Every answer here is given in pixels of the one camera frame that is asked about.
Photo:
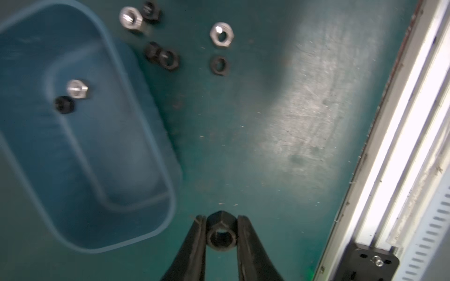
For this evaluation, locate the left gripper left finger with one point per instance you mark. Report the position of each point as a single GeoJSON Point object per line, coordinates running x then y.
{"type": "Point", "coordinates": [189, 263]}

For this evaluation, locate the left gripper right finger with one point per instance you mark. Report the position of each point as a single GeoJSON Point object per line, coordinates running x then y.
{"type": "Point", "coordinates": [253, 262]}

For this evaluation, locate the blue plastic storage box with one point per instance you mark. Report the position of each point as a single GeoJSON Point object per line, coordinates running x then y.
{"type": "Point", "coordinates": [104, 176]}

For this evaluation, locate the green table mat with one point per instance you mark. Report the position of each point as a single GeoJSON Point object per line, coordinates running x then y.
{"type": "Point", "coordinates": [278, 139]}

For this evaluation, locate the black nut beside silver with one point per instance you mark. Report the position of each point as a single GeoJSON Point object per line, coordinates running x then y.
{"type": "Point", "coordinates": [219, 66]}

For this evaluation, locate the black nut cluster left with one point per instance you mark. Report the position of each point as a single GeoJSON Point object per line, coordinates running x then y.
{"type": "Point", "coordinates": [166, 58]}

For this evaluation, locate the black nut cluster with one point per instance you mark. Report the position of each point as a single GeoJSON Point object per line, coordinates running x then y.
{"type": "Point", "coordinates": [166, 58]}
{"type": "Point", "coordinates": [151, 12]}

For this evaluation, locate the black nut cluster right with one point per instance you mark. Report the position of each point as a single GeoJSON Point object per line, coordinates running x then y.
{"type": "Point", "coordinates": [151, 12]}

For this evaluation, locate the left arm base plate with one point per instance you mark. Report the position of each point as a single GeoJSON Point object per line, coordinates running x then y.
{"type": "Point", "coordinates": [363, 263]}

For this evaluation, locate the aluminium front rail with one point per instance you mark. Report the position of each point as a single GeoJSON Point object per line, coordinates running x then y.
{"type": "Point", "coordinates": [399, 197]}

